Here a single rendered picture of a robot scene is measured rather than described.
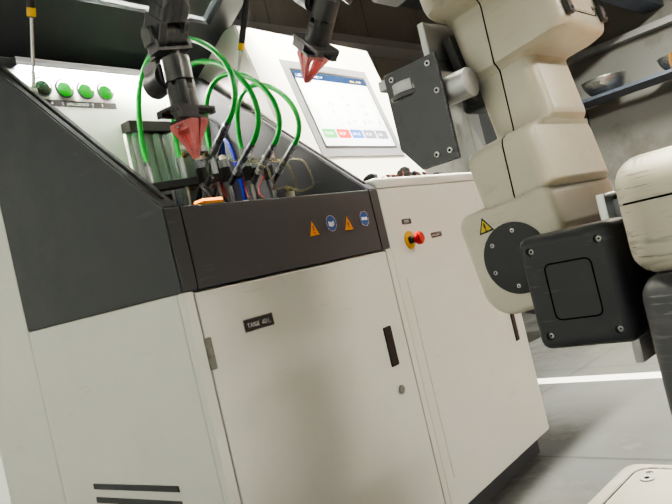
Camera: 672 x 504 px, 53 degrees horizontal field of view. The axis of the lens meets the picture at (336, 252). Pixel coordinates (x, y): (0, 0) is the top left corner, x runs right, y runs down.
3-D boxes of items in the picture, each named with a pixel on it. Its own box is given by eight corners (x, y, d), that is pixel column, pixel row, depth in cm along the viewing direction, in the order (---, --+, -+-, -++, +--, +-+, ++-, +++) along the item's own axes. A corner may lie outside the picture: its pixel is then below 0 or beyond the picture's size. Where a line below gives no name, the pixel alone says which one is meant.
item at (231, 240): (199, 289, 125) (179, 205, 126) (184, 293, 128) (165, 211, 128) (382, 249, 174) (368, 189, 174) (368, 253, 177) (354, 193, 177)
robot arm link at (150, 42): (146, 22, 129) (184, 21, 135) (121, 45, 138) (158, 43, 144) (165, 82, 130) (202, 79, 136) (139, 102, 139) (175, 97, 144)
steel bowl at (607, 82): (637, 87, 670) (633, 72, 670) (620, 86, 638) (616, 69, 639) (595, 102, 700) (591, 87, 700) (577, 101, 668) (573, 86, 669)
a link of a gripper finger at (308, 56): (307, 73, 164) (316, 36, 158) (323, 86, 159) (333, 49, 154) (284, 73, 159) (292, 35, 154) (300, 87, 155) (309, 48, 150)
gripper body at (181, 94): (157, 122, 132) (149, 85, 132) (196, 124, 140) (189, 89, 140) (177, 112, 128) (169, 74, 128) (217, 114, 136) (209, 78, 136)
